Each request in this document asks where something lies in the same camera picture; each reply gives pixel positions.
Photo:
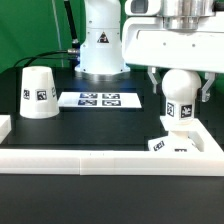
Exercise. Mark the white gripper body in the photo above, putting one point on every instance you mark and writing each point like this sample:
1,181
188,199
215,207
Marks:
183,34

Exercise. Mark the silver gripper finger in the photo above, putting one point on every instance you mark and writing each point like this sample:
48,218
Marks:
204,90
155,79

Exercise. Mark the white lamp bulb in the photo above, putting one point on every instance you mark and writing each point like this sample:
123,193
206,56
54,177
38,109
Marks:
180,89

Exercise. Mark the white lamp base block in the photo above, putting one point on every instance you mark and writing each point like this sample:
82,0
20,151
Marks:
177,139

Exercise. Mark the white lamp shade cone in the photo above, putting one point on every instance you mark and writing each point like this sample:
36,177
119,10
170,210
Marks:
38,93

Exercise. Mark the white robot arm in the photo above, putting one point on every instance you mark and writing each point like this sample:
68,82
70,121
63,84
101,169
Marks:
101,52

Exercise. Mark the white marker sheet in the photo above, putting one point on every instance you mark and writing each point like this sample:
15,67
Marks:
99,100

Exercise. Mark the white U-shaped fence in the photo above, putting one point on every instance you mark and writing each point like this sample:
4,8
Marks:
208,161

